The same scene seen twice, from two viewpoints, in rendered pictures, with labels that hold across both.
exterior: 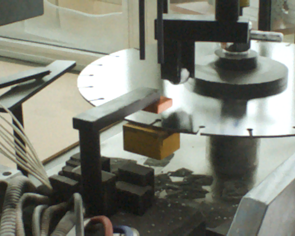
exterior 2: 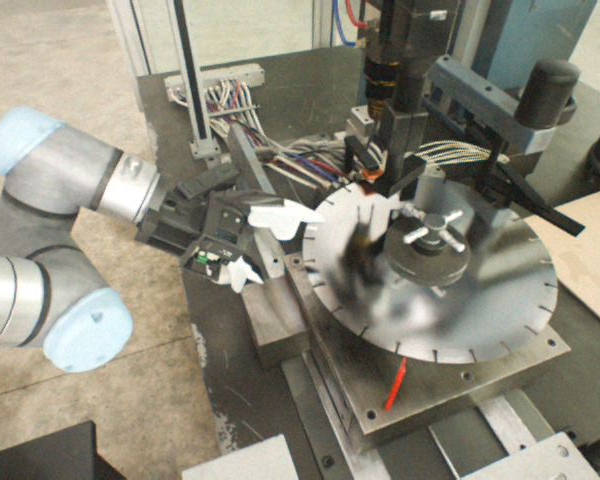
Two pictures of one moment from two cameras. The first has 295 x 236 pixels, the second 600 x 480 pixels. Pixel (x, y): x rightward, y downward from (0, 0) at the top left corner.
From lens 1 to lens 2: 0.89 m
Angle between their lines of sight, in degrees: 96
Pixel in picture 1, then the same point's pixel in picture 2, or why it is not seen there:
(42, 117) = not seen: outside the picture
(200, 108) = (375, 203)
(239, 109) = (361, 215)
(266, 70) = (405, 251)
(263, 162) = not seen: hidden behind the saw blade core
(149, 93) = (365, 161)
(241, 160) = not seen: hidden behind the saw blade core
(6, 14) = (501, 128)
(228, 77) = (403, 226)
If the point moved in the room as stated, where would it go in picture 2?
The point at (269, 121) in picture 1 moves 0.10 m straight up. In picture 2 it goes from (336, 215) to (341, 158)
